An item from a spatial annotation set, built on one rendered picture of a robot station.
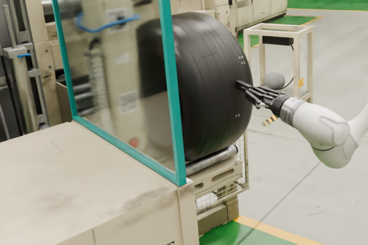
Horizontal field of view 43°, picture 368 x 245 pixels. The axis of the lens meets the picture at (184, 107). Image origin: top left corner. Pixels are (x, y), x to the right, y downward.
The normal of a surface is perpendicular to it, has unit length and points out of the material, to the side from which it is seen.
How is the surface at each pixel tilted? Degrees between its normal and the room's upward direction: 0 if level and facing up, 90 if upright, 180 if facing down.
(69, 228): 0
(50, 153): 0
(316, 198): 0
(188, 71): 67
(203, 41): 41
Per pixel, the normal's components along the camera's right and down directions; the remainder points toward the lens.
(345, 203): -0.08, -0.93
